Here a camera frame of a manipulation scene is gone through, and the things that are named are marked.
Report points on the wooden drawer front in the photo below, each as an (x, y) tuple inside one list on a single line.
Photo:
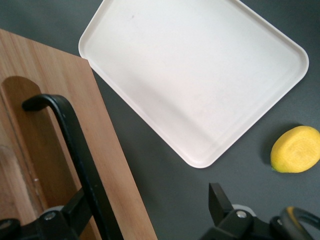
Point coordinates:
[(50, 150)]

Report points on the yellow lemon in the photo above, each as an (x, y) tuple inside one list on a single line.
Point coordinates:
[(295, 150)]

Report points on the cream rectangular tray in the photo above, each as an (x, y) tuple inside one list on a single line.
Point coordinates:
[(195, 82)]

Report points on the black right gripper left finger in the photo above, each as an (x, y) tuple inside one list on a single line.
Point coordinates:
[(73, 207)]

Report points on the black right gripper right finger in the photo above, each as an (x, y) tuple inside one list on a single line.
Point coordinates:
[(220, 200)]

